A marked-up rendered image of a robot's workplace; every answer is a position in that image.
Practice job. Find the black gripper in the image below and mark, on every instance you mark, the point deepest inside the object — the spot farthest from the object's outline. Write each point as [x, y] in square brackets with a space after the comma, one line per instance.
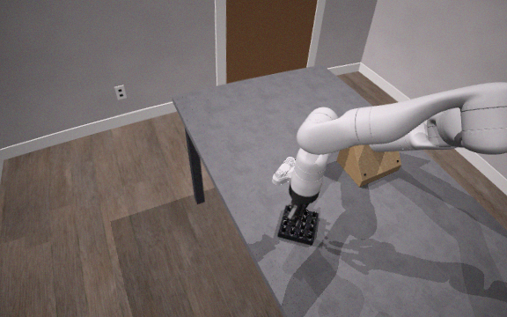
[299, 204]

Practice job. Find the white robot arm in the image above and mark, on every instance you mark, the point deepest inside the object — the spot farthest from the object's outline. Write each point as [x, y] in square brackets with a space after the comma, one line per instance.
[481, 110]

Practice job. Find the black knob box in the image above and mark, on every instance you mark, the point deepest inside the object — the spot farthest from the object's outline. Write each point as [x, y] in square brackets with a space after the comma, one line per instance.
[291, 232]

